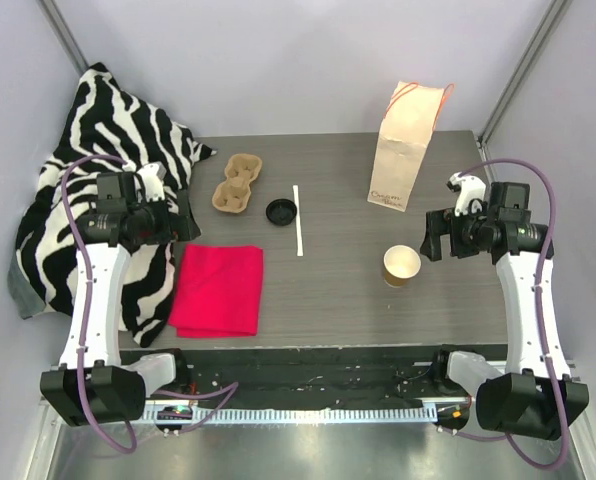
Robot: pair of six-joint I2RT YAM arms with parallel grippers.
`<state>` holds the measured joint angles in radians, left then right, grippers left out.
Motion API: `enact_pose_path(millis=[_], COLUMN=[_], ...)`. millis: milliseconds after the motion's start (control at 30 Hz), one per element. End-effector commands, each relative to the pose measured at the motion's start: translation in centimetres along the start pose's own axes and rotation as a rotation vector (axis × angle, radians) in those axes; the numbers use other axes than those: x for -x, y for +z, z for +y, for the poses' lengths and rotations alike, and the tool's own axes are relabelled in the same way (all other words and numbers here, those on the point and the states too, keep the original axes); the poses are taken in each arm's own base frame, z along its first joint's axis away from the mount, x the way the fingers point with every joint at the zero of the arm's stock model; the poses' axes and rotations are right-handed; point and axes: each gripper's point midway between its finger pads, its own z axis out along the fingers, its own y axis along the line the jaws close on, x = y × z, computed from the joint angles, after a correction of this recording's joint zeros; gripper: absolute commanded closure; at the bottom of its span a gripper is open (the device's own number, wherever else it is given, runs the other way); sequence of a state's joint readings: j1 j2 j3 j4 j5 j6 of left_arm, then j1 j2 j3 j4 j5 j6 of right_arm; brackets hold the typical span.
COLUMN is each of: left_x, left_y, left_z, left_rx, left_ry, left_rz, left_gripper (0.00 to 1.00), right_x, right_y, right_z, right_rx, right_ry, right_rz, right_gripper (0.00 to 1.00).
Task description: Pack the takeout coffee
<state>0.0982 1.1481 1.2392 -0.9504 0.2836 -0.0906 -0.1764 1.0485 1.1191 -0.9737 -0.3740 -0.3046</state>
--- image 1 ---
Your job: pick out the brown cardboard cup carrier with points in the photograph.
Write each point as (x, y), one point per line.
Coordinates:
(233, 194)

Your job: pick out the white wrapped straw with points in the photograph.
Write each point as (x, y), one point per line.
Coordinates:
(298, 225)

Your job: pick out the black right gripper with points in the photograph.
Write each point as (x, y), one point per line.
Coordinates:
(454, 236)

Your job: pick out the brown paper coffee cup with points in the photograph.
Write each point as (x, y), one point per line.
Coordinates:
(400, 264)

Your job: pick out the zebra print cushion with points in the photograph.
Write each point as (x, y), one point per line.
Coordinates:
(104, 123)

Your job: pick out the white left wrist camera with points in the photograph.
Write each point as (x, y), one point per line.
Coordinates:
(152, 177)

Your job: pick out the brown paper takeout bag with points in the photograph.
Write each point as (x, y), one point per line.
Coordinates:
(405, 132)

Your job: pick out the red folded cloth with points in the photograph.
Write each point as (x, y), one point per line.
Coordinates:
(218, 293)

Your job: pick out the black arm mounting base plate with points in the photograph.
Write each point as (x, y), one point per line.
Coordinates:
(317, 378)

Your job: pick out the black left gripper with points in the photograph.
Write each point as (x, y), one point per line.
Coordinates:
(176, 220)

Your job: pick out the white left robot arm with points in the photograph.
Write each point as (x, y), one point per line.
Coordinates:
(131, 211)

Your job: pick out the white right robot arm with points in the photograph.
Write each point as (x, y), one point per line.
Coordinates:
(535, 396)

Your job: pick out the white slotted cable duct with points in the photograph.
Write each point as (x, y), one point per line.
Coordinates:
(425, 414)

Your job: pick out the black plastic cup lid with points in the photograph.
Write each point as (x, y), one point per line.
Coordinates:
(281, 212)

